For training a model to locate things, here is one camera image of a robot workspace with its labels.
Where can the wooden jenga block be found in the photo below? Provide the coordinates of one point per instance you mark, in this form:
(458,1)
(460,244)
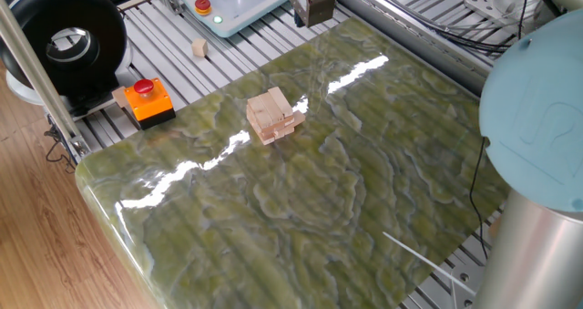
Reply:
(271,107)
(280,101)
(279,136)
(258,113)
(288,131)
(268,141)

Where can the wooden jenga block marked seven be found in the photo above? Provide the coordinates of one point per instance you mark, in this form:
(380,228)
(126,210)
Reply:
(299,119)

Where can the white teach pendant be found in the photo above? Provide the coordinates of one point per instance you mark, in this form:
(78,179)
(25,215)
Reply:
(237,3)

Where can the small wooden cube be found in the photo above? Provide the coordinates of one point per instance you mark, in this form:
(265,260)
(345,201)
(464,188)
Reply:
(199,48)

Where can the orange emergency stop box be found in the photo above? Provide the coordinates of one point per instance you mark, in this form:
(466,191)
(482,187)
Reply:
(150,104)

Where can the green marble pattern mat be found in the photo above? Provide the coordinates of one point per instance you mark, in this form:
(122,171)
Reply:
(273,218)

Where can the white zip tie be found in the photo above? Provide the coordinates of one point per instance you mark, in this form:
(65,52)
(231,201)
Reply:
(428,261)

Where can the aluminium table rail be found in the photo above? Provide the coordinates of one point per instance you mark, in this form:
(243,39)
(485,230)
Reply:
(387,28)

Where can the silver post with flange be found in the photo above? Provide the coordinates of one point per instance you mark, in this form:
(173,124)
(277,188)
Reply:
(483,1)

